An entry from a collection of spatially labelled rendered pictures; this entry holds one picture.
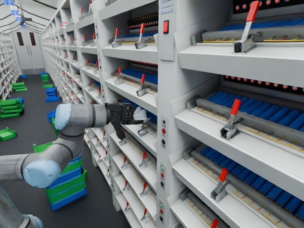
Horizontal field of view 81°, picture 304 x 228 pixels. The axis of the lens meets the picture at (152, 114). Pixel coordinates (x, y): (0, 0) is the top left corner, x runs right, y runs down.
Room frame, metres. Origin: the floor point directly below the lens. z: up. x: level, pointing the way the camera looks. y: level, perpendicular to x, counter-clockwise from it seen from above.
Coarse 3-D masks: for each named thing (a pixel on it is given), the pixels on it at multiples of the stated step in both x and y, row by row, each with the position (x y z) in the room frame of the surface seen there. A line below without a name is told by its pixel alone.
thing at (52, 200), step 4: (84, 180) 1.31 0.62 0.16; (84, 184) 1.31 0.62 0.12; (72, 188) 1.24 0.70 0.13; (76, 188) 1.26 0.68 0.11; (80, 188) 1.28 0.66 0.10; (64, 192) 1.20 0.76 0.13; (68, 192) 1.22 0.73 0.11; (72, 192) 1.24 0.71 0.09; (56, 196) 1.15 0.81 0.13; (60, 196) 1.17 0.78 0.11; (64, 196) 1.19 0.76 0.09; (52, 200) 1.13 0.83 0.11; (56, 200) 1.15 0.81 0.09
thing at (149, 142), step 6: (120, 96) 1.17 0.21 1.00; (108, 102) 1.12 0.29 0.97; (114, 102) 1.12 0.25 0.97; (126, 126) 0.85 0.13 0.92; (132, 126) 0.83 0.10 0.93; (138, 126) 0.82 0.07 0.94; (132, 132) 0.80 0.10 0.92; (156, 132) 0.73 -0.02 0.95; (138, 138) 0.74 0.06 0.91; (144, 138) 0.71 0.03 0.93; (150, 138) 0.70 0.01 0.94; (156, 138) 0.69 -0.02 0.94; (144, 144) 0.70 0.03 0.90; (150, 144) 0.66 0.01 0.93; (156, 144) 0.60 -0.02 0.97; (150, 150) 0.66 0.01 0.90; (156, 150) 0.60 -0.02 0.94; (156, 156) 0.62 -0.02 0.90
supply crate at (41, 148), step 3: (54, 141) 1.37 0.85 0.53; (33, 144) 1.28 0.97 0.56; (45, 144) 1.33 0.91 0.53; (48, 144) 1.34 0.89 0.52; (36, 147) 1.27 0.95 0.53; (39, 147) 1.30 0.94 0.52; (42, 147) 1.31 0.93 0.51; (45, 147) 1.32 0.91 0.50; (36, 150) 1.27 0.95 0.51; (39, 150) 1.29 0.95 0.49; (42, 150) 1.31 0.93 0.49
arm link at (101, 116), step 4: (96, 104) 0.65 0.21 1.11; (100, 104) 0.66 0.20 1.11; (96, 108) 0.62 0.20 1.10; (100, 108) 0.63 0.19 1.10; (104, 108) 0.64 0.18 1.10; (96, 112) 0.61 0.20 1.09; (100, 112) 0.62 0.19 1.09; (104, 112) 0.63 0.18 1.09; (96, 116) 0.60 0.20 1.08; (100, 116) 0.61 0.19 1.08; (104, 116) 0.62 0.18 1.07; (96, 120) 0.60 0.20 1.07; (100, 120) 0.61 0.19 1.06; (104, 120) 0.62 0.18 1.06; (96, 124) 0.60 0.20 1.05; (100, 124) 0.61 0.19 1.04; (104, 124) 0.62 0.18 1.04
